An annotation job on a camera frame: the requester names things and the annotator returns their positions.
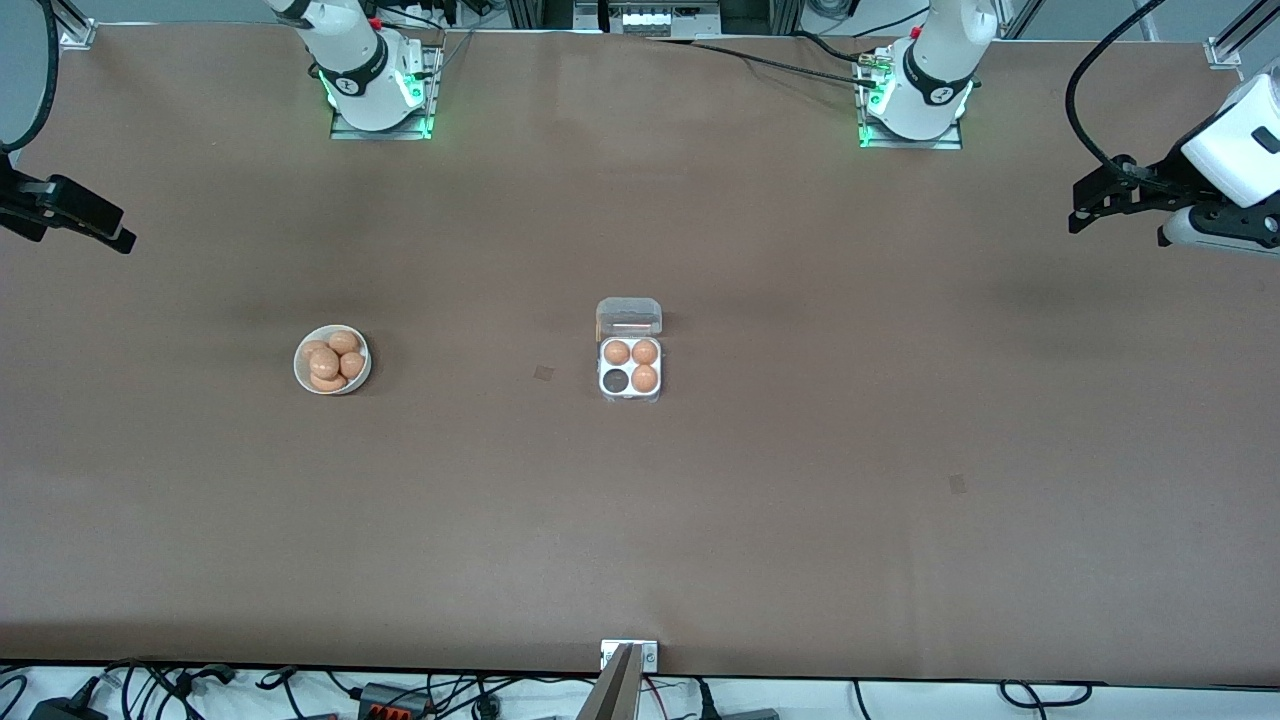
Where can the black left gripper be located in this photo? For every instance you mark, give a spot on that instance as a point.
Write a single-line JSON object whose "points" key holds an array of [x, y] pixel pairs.
{"points": [[1160, 177]]}

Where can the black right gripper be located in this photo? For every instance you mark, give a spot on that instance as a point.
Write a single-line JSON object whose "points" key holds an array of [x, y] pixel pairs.
{"points": [[22, 205]]}

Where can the clear plastic egg box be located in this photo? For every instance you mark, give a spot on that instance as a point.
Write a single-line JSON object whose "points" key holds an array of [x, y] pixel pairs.
{"points": [[629, 318]]}

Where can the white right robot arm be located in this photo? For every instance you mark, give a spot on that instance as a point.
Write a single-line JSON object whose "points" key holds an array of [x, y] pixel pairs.
{"points": [[350, 60]]}

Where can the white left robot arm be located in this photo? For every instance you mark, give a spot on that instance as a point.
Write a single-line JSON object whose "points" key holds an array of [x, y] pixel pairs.
{"points": [[930, 75]]}

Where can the brown egg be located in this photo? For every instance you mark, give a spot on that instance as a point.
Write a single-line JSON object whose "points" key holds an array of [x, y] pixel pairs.
{"points": [[324, 362], [311, 350], [617, 352], [645, 352], [344, 342], [328, 383], [644, 378], [353, 366]]}

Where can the black box with orange connectors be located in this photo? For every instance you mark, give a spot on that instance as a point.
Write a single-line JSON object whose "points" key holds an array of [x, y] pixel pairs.
{"points": [[395, 702]]}

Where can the white ceramic bowl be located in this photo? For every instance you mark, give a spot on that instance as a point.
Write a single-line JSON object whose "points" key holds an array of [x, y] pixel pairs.
{"points": [[300, 375]]}

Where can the black power adapter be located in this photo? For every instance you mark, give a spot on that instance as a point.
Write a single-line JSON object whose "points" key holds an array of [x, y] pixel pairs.
{"points": [[65, 710]]}

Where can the silver corner bracket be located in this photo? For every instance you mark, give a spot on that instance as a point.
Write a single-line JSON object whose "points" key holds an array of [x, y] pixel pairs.
{"points": [[76, 36], [1224, 52]]}

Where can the silver camera mount bracket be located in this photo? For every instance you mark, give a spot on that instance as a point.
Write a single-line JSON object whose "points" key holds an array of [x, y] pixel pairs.
{"points": [[650, 655]]}

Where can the grey camera mount beam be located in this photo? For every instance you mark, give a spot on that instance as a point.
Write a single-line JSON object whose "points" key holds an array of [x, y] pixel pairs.
{"points": [[612, 695]]}

